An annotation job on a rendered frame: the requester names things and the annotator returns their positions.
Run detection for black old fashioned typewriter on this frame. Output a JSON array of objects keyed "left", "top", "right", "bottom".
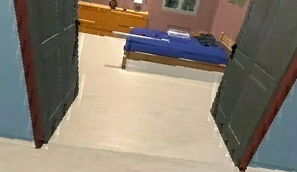
[{"left": 195, "top": 31, "right": 219, "bottom": 49}]

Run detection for orange wooden chest of drawers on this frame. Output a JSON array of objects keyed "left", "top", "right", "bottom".
[{"left": 72, "top": 0, "right": 150, "bottom": 45}]

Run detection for white table lamp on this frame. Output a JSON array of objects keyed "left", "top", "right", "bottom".
[{"left": 129, "top": 0, "right": 148, "bottom": 14}]

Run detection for round black alarm clock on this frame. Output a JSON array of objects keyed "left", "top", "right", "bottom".
[{"left": 107, "top": 0, "right": 119, "bottom": 10}]

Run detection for dark grey room door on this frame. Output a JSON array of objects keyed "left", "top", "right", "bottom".
[
  {"left": 0, "top": 0, "right": 96, "bottom": 155},
  {"left": 201, "top": 0, "right": 297, "bottom": 172}
]

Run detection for blue bed with wooden frame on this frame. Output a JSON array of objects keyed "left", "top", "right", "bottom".
[{"left": 119, "top": 15, "right": 238, "bottom": 89}]

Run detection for black door handle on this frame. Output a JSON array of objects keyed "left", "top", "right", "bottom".
[
  {"left": 74, "top": 19, "right": 82, "bottom": 33},
  {"left": 228, "top": 43, "right": 238, "bottom": 61}
]

